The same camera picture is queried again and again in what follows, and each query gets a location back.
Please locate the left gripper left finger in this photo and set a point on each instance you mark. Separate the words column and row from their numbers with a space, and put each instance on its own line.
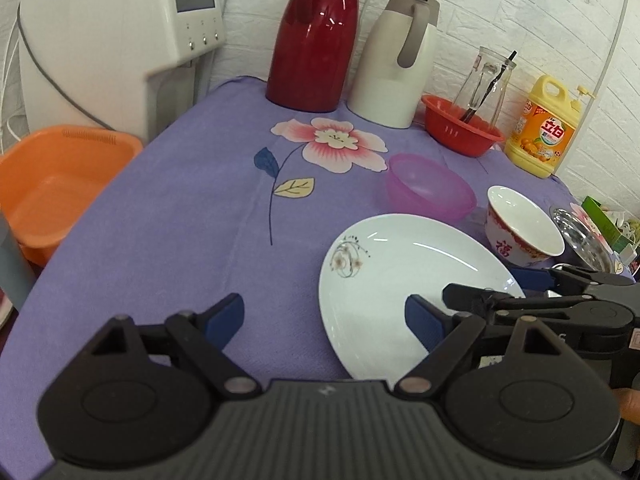
column 137, row 394

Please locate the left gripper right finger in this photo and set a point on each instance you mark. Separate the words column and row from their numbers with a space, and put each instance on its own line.
column 516, row 394

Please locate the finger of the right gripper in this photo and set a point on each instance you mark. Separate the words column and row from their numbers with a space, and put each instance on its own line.
column 564, row 277
column 499, row 308

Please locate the stainless steel bowl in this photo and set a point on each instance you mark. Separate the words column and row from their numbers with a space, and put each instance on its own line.
column 582, row 248

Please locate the white red ceramic bowl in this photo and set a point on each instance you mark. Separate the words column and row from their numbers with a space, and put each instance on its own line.
column 518, row 230

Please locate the white floral plate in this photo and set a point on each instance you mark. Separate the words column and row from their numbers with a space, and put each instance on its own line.
column 374, row 266

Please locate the pink plastic bowl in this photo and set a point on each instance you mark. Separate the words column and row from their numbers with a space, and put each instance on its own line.
column 418, row 185

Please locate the person's right hand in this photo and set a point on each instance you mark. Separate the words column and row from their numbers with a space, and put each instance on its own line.
column 629, row 403

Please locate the green box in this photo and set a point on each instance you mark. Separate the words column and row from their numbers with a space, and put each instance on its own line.
column 619, row 228

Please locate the yellow detergent bottle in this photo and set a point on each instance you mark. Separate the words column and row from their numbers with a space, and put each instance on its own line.
column 546, row 126

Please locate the red plastic basket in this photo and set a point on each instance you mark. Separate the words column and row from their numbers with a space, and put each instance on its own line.
column 442, row 122

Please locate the black straw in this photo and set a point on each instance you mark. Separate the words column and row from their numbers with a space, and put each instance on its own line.
column 492, row 85

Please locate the clear glass carafe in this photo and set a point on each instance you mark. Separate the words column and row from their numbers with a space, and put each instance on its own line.
column 487, row 85

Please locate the purple floral tablecloth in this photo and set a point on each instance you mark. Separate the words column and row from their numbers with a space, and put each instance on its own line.
column 217, row 203

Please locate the orange plastic basin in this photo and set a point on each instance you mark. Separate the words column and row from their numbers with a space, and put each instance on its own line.
column 50, row 178

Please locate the white thermos jug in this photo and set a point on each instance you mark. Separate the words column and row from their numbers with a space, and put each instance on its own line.
column 395, row 63

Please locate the red thermos jug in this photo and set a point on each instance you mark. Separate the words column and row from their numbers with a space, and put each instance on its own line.
column 312, row 53

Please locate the white water dispenser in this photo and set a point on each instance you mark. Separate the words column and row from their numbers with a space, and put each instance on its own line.
column 121, row 65

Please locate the white pipe on wall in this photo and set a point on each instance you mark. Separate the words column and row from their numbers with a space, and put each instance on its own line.
column 617, row 87

